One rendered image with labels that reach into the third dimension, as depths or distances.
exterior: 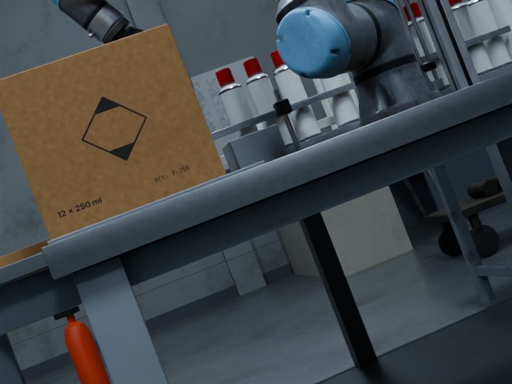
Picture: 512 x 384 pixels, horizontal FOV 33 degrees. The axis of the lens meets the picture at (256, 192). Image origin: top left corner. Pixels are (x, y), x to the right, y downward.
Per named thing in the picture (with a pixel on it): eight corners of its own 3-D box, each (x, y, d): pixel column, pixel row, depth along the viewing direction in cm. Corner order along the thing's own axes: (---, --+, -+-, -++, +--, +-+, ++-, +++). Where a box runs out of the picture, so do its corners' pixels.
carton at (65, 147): (209, 188, 166) (158, 56, 166) (227, 175, 142) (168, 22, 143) (58, 245, 160) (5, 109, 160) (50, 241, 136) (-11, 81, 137)
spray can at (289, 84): (318, 136, 191) (285, 50, 192) (324, 132, 186) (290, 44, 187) (297, 145, 190) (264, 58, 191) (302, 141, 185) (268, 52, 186)
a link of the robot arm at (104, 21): (110, -2, 180) (84, 28, 178) (126, 13, 180) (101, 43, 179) (109, 8, 187) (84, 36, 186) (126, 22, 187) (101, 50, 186)
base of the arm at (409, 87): (420, 113, 164) (401, 65, 164) (459, 96, 150) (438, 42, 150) (351, 139, 160) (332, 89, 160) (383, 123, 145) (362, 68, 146)
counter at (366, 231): (351, 251, 917) (327, 190, 919) (415, 248, 716) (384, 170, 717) (294, 274, 906) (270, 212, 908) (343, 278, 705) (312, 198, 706)
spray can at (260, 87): (292, 146, 190) (258, 59, 190) (298, 143, 184) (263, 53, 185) (270, 155, 189) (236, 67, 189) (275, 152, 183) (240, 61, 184)
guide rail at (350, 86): (509, 31, 196) (507, 26, 196) (511, 30, 195) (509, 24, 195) (49, 200, 174) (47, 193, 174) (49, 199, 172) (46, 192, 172)
